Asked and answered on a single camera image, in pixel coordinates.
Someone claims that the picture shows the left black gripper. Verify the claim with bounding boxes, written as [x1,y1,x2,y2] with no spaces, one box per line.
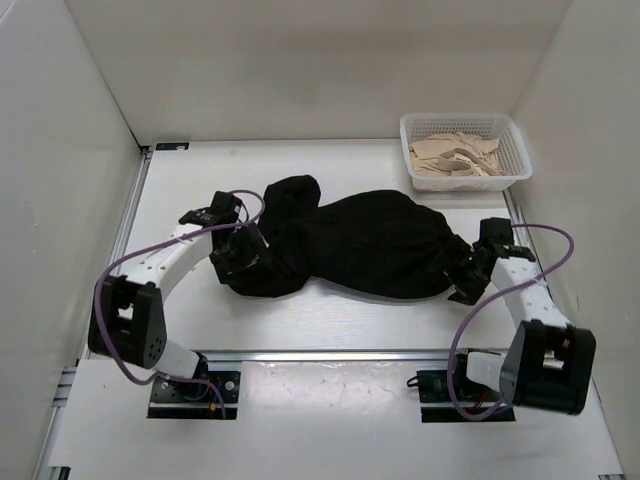
[210,222,272,285]

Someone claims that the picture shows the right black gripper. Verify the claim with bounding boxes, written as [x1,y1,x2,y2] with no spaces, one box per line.
[423,234,489,305]

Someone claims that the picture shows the black trousers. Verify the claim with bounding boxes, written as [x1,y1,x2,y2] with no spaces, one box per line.
[231,175,469,300]

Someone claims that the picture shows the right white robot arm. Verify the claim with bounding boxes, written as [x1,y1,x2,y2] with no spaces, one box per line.
[445,218,596,422]

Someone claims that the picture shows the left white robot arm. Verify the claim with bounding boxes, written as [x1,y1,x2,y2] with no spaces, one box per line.
[87,189,262,400]

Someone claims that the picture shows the beige trousers in basket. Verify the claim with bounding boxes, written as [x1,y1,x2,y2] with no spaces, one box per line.
[408,132,507,177]

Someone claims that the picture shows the white plastic basket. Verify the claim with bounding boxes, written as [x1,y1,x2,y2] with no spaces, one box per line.
[400,113,533,192]

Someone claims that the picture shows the dark label sticker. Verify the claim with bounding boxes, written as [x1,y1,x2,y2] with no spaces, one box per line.
[155,142,190,151]

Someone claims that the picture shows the aluminium front rail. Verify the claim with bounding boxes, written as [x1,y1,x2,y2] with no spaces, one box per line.
[204,349,449,363]

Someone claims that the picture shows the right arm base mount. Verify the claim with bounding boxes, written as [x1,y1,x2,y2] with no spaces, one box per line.
[407,349,517,424]

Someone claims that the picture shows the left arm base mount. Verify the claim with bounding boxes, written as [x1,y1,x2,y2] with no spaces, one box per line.
[147,353,241,420]

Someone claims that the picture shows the aluminium left rail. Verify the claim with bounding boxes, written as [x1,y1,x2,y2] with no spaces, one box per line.
[107,146,153,265]

